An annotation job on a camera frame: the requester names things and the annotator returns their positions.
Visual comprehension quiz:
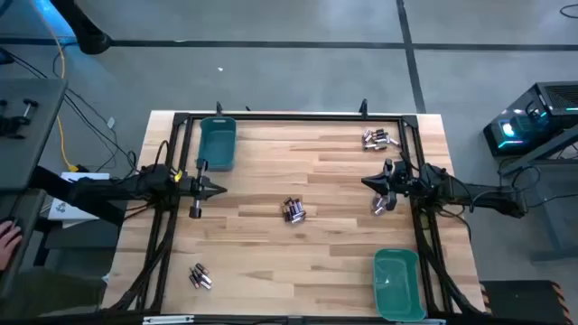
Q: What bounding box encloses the white paper sheet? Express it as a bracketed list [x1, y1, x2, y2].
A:
[47, 171, 112, 222]

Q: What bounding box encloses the black desk clamp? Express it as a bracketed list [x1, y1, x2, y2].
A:
[0, 97, 40, 139]

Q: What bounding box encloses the black aluminium table frame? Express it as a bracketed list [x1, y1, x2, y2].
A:
[107, 112, 487, 317]

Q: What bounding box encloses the black computer tower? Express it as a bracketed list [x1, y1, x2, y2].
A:
[482, 80, 578, 158]

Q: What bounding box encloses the blue-grey plastic bin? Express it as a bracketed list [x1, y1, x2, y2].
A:
[197, 116, 238, 172]

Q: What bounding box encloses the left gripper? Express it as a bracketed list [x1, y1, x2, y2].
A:
[182, 158, 228, 220]

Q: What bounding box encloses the black striped floor mat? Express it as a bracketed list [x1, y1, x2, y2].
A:
[479, 279, 565, 325]

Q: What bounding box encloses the person's hand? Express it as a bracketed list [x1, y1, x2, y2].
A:
[0, 219, 23, 272]

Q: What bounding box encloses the yellow cable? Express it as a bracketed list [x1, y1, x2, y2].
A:
[29, 0, 80, 173]

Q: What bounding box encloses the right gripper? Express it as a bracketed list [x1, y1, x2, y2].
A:
[360, 158, 412, 213]

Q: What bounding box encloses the grey desk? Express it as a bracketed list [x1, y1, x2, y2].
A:
[0, 78, 69, 299]

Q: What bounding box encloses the grey-legged workbench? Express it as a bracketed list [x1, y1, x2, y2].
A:
[499, 128, 578, 264]

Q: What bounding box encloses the black camera stand pole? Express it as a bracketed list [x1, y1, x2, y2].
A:
[48, 0, 113, 56]

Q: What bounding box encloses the green plastic bin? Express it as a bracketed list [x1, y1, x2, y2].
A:
[372, 247, 427, 322]

